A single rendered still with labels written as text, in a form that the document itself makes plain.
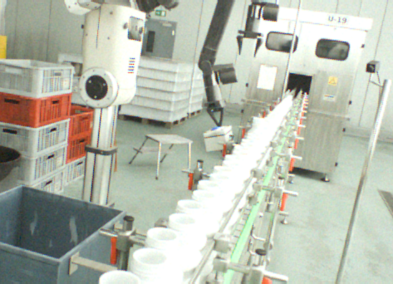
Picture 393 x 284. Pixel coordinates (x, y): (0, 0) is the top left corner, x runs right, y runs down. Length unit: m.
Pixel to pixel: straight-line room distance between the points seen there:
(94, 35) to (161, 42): 10.20
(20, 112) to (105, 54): 1.80
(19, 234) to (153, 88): 6.55
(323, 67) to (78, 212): 4.82
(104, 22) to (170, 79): 6.00
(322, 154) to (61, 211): 4.86
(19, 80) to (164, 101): 4.60
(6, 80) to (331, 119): 3.91
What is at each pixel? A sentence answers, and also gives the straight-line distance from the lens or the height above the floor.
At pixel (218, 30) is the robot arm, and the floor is 1.46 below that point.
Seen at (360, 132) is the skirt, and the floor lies 0.11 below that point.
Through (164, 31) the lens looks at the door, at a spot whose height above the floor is 1.80.
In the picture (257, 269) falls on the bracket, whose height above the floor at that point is 1.09.
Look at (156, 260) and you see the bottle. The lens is 0.47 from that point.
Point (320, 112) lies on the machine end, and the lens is 5.74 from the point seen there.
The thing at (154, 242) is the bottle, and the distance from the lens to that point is 0.49.
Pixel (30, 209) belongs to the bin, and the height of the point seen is 0.89.
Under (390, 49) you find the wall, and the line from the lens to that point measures 11.39.
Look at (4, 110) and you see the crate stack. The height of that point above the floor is 0.75.
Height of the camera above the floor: 1.37
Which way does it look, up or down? 12 degrees down
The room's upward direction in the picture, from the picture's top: 9 degrees clockwise
